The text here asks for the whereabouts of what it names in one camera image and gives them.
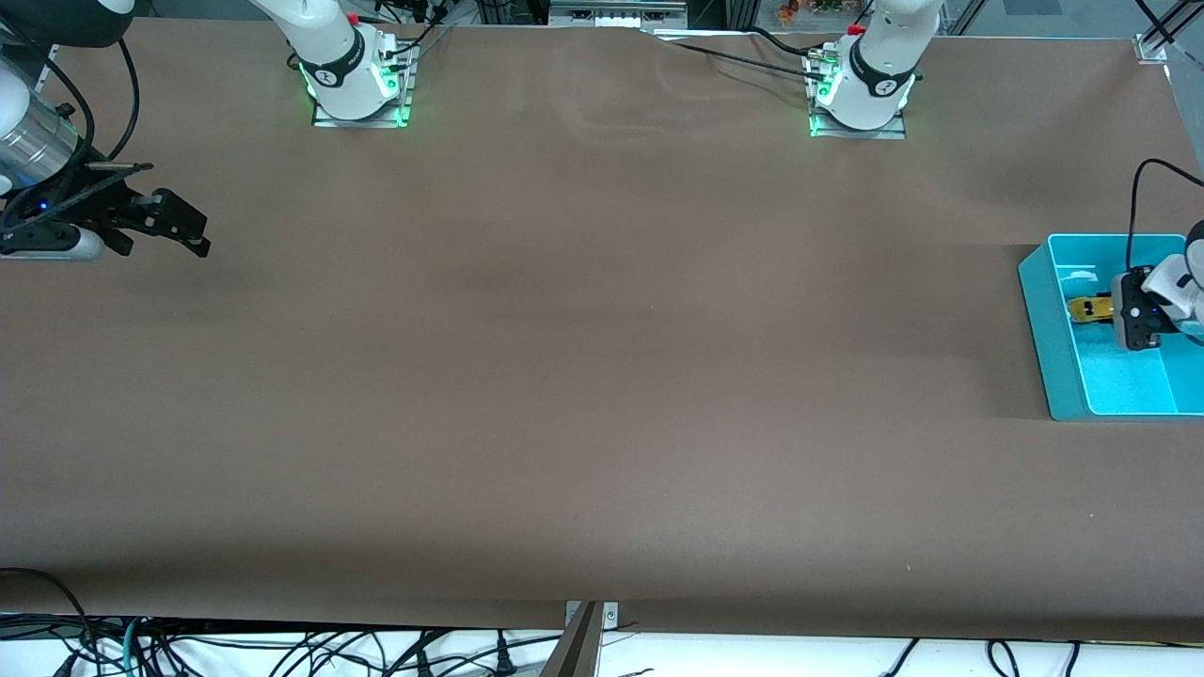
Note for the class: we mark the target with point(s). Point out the small metal edge bracket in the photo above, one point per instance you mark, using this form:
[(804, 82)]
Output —
[(611, 616)]

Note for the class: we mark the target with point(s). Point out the teal plastic bin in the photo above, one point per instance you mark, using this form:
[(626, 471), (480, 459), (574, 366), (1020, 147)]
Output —
[(1058, 357)]

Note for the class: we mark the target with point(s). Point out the yellow beetle toy car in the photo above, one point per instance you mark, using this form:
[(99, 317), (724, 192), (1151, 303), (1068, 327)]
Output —
[(1089, 309)]

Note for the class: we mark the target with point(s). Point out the grey metal strut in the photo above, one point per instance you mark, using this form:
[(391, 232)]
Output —
[(576, 649)]

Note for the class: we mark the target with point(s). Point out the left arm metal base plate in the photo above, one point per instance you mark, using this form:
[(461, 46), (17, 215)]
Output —
[(884, 133)]

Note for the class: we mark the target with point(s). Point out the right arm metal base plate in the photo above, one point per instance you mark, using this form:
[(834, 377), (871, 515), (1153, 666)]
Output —
[(362, 120)]

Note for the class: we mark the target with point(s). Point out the metal table corner bracket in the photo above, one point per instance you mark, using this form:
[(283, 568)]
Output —
[(1148, 47)]

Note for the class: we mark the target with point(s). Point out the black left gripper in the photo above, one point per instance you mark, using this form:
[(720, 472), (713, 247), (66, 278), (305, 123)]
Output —
[(1140, 324)]

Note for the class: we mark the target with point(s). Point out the grey power strip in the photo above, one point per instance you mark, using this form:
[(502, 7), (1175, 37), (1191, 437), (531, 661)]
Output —
[(616, 14)]

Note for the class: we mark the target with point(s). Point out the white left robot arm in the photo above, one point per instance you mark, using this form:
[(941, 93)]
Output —
[(879, 75)]

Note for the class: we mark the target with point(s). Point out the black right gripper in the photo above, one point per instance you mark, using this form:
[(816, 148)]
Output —
[(105, 200)]

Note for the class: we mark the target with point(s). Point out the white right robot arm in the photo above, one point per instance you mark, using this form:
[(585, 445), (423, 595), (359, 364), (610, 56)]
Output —
[(339, 66)]

